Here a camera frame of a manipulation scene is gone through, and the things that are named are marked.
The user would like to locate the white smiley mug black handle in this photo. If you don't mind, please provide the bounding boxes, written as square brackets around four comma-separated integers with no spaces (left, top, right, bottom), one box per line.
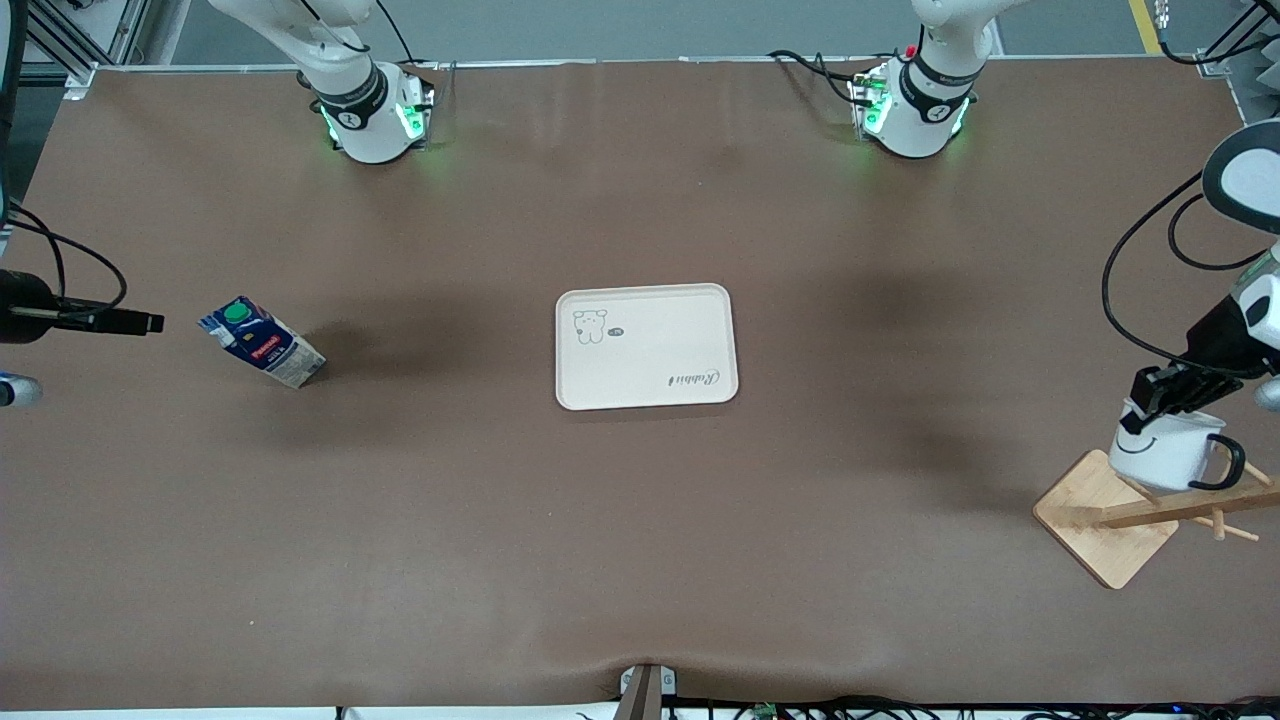
[1107,398,1248,493]

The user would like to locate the blue milk carton green cap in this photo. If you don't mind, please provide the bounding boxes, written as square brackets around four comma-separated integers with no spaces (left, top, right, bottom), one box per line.
[197,296,328,389]

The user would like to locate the cream plastic tray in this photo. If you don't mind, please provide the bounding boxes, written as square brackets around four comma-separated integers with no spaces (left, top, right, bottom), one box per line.
[555,283,740,412]

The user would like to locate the wooden mug stand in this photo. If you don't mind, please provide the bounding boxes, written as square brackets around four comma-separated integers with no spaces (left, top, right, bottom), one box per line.
[1032,448,1280,591]

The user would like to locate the brown table cover mat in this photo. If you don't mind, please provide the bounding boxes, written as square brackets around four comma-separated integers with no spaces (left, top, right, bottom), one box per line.
[0,60,1280,712]

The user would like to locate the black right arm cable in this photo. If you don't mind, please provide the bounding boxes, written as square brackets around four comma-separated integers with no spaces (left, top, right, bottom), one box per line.
[0,198,129,313]

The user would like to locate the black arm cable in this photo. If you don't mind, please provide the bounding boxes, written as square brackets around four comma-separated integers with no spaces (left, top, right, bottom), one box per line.
[1101,170,1263,379]
[0,198,129,313]

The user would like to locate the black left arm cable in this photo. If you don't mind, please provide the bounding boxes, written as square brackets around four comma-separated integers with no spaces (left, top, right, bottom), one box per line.
[1101,170,1263,379]

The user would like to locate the aluminium frame profile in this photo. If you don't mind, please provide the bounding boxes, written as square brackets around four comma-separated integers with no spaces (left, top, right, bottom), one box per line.
[1150,0,1280,131]
[0,0,153,101]

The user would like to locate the black cables at right base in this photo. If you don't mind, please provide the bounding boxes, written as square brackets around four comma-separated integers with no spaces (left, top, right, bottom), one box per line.
[375,0,457,101]

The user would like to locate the black cables at base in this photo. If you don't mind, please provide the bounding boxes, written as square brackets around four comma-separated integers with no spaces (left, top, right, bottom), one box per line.
[767,49,883,107]
[375,0,457,101]

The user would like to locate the black cables at left base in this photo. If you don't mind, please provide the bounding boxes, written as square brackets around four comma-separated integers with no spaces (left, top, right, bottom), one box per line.
[767,49,883,107]

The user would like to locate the metal table edge bracket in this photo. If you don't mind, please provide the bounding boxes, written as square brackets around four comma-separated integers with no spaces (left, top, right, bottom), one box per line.
[619,663,678,720]

